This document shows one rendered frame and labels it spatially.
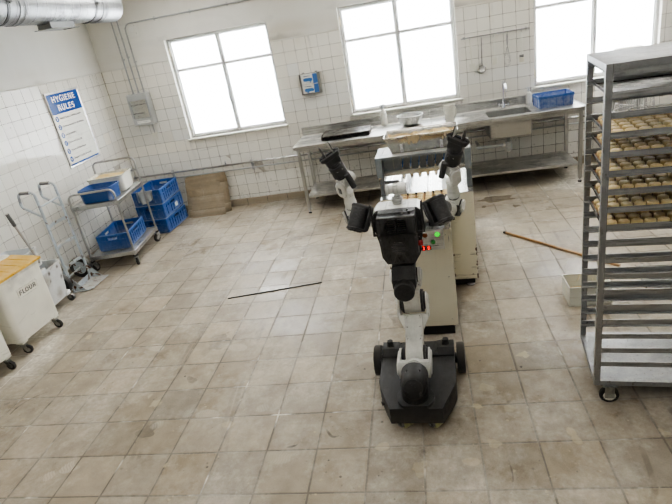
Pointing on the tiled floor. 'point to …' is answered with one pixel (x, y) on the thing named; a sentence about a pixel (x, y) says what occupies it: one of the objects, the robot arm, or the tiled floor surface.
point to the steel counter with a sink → (502, 112)
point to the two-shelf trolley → (113, 220)
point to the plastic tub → (571, 289)
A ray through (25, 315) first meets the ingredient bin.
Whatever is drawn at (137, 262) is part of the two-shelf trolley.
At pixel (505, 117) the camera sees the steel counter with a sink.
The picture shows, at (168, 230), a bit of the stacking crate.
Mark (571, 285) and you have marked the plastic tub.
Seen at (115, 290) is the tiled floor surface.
